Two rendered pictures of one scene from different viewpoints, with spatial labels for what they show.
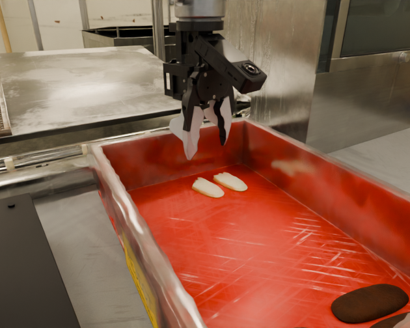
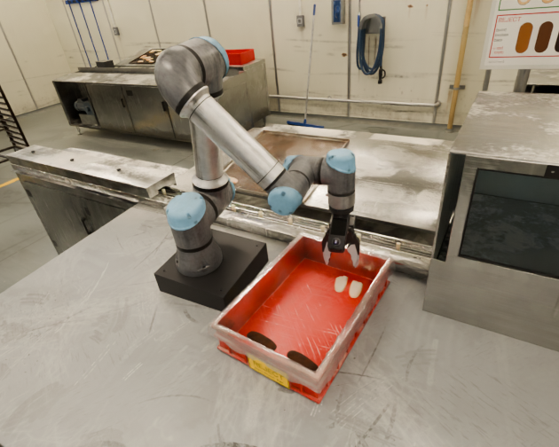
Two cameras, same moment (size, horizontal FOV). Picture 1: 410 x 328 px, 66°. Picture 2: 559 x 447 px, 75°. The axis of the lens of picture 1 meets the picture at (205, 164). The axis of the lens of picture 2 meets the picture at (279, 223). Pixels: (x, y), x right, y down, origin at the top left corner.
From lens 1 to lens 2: 0.88 m
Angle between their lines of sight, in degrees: 56
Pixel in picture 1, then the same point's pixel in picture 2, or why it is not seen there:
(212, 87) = not seen: hidden behind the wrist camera
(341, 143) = (472, 321)
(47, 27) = not seen: hidden behind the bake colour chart
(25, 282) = (233, 271)
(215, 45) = (334, 221)
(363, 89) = (499, 291)
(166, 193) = (323, 273)
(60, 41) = not seen: hidden behind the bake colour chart
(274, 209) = (345, 315)
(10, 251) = (240, 261)
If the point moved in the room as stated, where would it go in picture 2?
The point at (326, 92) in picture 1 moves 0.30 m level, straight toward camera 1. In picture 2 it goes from (444, 274) to (332, 293)
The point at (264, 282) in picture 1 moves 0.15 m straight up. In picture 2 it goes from (291, 328) to (287, 288)
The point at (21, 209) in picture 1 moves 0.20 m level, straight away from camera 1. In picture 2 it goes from (256, 248) to (283, 218)
